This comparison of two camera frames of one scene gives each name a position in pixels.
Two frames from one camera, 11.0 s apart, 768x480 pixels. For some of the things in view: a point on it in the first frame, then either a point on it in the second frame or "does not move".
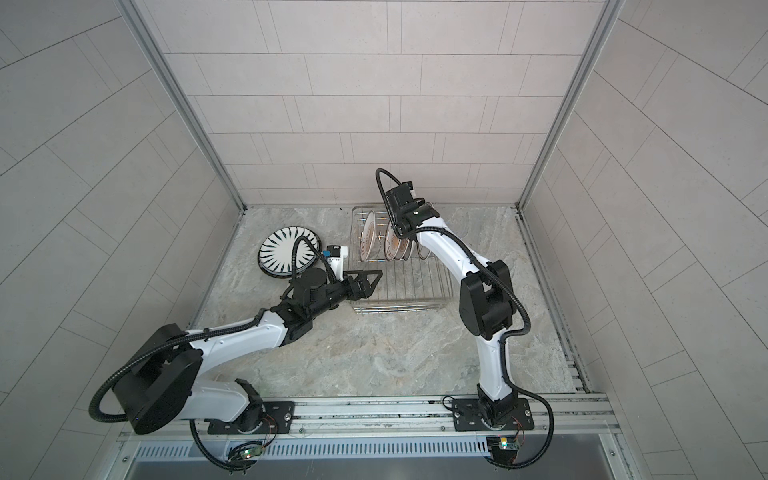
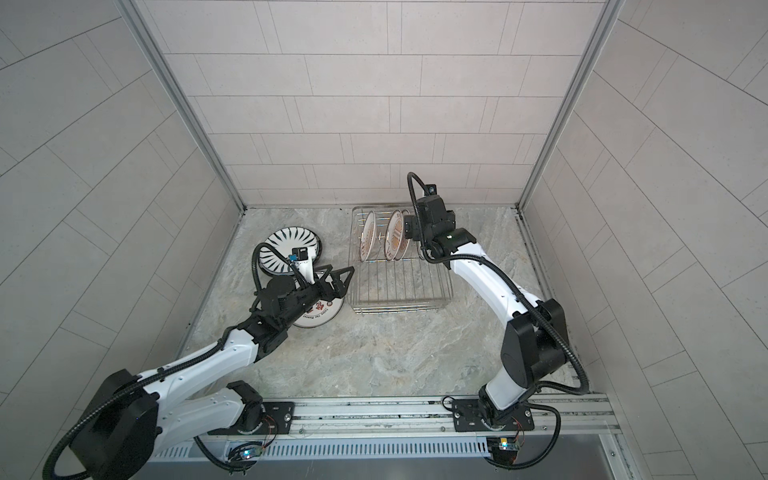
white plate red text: (368, 236) does not move
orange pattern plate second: (392, 242) does not move
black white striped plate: (275, 255) does not move
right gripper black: (399, 222) → (418, 219)
